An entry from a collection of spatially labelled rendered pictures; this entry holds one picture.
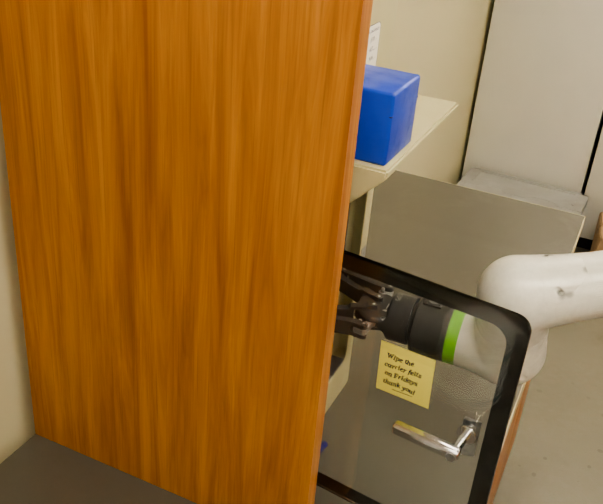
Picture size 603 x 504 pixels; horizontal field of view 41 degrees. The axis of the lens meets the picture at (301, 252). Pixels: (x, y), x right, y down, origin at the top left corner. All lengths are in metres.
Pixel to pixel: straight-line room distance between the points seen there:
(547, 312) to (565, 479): 1.85
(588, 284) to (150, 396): 0.63
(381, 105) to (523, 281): 0.31
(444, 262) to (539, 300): 0.92
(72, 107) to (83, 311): 0.31
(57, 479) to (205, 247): 0.50
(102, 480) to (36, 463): 0.11
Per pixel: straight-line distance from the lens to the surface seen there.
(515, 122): 4.20
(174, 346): 1.13
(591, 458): 3.03
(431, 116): 1.17
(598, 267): 1.12
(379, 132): 0.96
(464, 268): 1.98
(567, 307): 1.10
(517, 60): 4.12
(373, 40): 1.17
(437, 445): 1.03
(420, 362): 1.04
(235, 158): 0.94
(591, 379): 3.41
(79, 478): 1.34
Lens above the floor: 1.87
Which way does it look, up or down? 29 degrees down
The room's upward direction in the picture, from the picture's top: 5 degrees clockwise
